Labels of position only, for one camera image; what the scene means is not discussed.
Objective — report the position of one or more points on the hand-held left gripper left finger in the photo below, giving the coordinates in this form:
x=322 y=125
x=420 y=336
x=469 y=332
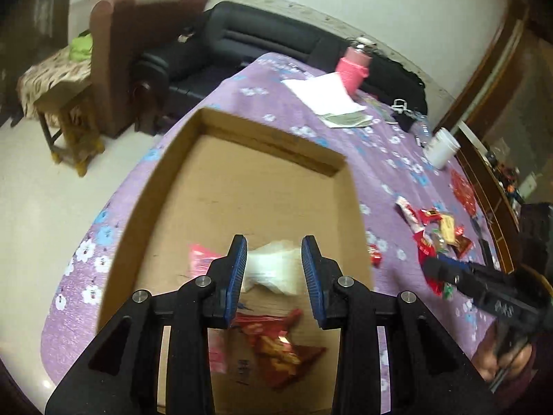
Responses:
x=235 y=276

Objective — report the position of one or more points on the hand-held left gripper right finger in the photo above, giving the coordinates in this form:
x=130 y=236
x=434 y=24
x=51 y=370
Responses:
x=312 y=276

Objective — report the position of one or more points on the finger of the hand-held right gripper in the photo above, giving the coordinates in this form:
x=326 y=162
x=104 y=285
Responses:
x=438 y=274
x=456 y=264

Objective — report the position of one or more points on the white silver snack packet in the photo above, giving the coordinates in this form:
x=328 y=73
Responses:
x=274 y=268

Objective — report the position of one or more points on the pink cartoon snack packet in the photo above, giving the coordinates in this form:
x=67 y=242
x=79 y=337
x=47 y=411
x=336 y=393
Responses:
x=201 y=259

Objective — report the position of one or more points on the small red candy packet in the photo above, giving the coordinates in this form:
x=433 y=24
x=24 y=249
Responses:
x=375 y=255

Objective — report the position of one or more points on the white red candy packet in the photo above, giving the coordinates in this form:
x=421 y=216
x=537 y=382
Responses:
x=408 y=214

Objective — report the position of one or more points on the shallow cardboard box tray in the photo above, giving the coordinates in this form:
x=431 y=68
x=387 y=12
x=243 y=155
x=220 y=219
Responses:
x=242 y=190

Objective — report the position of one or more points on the person's right forearm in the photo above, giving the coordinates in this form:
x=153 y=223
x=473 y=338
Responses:
x=533 y=391

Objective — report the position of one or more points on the person's right hand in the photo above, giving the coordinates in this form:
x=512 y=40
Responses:
x=484 y=354

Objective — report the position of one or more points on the red plastic bag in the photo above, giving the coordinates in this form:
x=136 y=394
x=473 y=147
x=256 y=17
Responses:
x=463 y=192

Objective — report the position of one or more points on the wooden sideboard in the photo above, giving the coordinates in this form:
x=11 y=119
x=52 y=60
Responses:
x=486 y=192

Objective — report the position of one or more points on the white plastic jar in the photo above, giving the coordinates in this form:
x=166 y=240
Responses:
x=440 y=149

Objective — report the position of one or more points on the black key bunch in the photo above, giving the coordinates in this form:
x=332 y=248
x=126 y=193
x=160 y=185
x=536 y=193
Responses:
x=406 y=114

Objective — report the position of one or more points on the grey green envelope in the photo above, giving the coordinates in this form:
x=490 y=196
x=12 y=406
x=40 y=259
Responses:
x=350 y=119

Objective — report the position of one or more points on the white paper sheets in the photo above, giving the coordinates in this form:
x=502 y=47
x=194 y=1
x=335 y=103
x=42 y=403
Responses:
x=324 y=90

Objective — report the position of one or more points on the wooden door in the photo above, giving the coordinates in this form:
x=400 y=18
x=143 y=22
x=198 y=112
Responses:
x=518 y=73

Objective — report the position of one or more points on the pink sleeved bottle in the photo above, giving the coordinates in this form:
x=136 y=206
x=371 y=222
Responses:
x=352 y=69

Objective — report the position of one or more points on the wooden stool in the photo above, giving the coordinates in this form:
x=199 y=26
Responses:
x=71 y=121

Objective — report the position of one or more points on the black leather sofa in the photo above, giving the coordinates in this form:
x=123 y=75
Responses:
x=242 y=34

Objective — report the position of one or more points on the brown armchair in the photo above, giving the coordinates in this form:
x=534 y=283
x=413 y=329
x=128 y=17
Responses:
x=121 y=52

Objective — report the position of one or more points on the green cloth bundle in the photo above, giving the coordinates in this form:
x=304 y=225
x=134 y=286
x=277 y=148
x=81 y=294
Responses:
x=82 y=47

